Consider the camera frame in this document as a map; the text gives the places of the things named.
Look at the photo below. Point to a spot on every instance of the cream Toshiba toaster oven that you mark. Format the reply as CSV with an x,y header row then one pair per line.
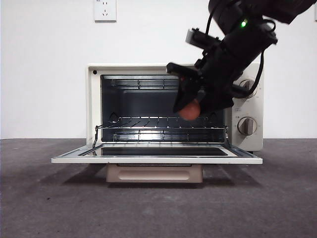
x,y
92,111

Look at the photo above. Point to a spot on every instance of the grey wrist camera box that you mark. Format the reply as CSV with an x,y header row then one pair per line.
x,y
195,37

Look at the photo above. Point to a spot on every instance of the brown egg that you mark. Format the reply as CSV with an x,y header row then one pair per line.
x,y
190,111

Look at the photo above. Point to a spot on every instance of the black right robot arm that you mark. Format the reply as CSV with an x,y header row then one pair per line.
x,y
250,42

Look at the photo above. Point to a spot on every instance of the white wall socket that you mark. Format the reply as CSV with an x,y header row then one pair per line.
x,y
105,11

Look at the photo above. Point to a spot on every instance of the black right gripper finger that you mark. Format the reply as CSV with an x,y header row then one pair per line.
x,y
184,93
218,99

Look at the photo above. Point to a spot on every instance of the cream oven knob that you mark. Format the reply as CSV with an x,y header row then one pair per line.
x,y
245,84
246,126

